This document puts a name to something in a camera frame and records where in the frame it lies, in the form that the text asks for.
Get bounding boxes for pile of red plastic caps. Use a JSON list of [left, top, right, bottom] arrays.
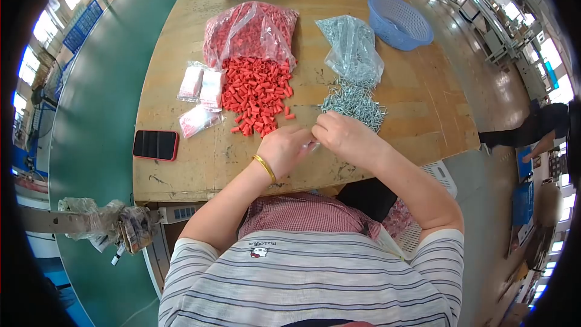
[[221, 56, 297, 138]]

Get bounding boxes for lavender plastic basket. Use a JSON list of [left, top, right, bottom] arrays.
[[367, 0, 435, 51]]

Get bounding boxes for plastic wrapped bundle on bar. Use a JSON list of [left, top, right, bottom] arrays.
[[57, 197, 160, 266]]

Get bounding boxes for person's body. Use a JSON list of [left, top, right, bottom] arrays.
[[158, 228, 465, 327]]

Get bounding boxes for person's right fingers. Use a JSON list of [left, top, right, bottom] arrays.
[[311, 111, 346, 147]]

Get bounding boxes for white power strip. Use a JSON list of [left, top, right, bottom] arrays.
[[158, 204, 202, 225]]

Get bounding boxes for small packet with red caps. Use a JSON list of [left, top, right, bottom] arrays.
[[178, 105, 223, 140], [176, 61, 206, 103], [199, 68, 226, 113]]

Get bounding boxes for person's left hand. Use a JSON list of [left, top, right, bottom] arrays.
[[255, 125, 317, 183]]

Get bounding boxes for white plastic crate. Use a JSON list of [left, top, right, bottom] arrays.
[[396, 160, 458, 260]]

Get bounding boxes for pile of silver screws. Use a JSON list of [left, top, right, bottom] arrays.
[[319, 77, 389, 133]]

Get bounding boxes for rack of blue bins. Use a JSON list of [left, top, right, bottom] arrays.
[[62, 0, 104, 54]]

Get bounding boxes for smartphone in red case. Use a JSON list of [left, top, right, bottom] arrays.
[[133, 129, 180, 162]]

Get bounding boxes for person's left fingers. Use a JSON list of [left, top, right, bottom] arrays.
[[290, 126, 317, 153]]

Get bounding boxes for clear bag of red caps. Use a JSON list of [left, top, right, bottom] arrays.
[[202, 1, 300, 72]]

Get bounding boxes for person's legs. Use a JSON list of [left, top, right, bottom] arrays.
[[237, 192, 383, 242]]

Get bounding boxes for green conveyor belt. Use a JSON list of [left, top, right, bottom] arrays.
[[48, 0, 205, 327]]

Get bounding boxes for person's right hand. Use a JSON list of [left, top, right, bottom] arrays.
[[311, 111, 389, 172]]

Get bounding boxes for clear bag of silver screws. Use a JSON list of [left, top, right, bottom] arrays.
[[315, 15, 386, 88]]

